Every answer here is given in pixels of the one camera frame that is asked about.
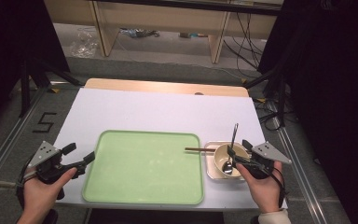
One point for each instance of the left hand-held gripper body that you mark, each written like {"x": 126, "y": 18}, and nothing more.
{"x": 45, "y": 154}

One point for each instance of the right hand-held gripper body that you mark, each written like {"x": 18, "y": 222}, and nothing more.
{"x": 267, "y": 154}

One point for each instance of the cream bowl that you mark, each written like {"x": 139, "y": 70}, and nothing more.
{"x": 220, "y": 157}

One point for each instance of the metal spoon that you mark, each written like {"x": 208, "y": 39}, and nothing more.
{"x": 227, "y": 168}

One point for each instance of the white square dish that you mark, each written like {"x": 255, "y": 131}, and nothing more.
{"x": 209, "y": 169}

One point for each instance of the green tray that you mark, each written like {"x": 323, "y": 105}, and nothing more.
{"x": 143, "y": 168}

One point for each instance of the person's right hand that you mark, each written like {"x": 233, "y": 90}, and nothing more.
{"x": 265, "y": 193}

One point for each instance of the person's left hand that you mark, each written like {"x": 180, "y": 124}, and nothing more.
{"x": 42, "y": 196}

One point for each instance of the black tripod stand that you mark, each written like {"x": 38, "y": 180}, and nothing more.
{"x": 24, "y": 87}
{"x": 281, "y": 93}

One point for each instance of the white table sheet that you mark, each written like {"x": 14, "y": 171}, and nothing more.
{"x": 136, "y": 109}

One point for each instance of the black curtain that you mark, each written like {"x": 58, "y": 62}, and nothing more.
{"x": 6, "y": 37}
{"x": 332, "y": 93}

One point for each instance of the clear plastic bag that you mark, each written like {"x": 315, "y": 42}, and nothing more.
{"x": 82, "y": 43}

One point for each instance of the blue bundle on floor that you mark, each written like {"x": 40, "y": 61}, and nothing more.
{"x": 136, "y": 32}

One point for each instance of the light wooden desk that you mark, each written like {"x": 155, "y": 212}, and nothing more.
{"x": 155, "y": 15}

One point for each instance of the metal floor rail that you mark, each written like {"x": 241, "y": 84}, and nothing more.
{"x": 301, "y": 174}
{"x": 9, "y": 140}

